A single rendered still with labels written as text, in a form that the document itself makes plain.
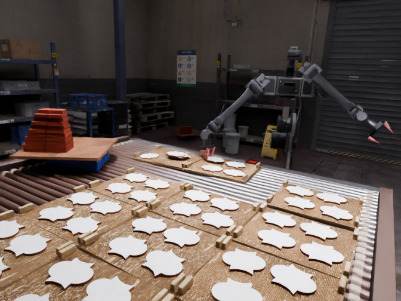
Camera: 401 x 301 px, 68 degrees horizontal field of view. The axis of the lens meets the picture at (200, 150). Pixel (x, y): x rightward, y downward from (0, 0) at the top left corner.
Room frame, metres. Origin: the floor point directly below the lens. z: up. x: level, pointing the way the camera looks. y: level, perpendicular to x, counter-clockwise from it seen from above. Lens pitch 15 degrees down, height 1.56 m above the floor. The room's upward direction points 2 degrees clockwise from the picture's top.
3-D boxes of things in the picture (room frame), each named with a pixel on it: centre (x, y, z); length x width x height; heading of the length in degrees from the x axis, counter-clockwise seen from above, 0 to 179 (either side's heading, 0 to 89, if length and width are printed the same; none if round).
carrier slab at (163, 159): (2.08, 0.22, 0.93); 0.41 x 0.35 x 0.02; 64
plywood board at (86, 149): (1.88, 0.85, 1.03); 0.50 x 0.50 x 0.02; 3
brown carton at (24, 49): (5.27, 3.10, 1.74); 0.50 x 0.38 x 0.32; 148
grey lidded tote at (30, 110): (5.33, 3.05, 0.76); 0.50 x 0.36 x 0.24; 154
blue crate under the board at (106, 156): (1.87, 0.79, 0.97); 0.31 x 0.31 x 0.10; 3
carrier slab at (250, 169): (1.89, -0.16, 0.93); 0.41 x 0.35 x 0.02; 63
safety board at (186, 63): (7.87, 0.45, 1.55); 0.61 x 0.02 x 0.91; 58
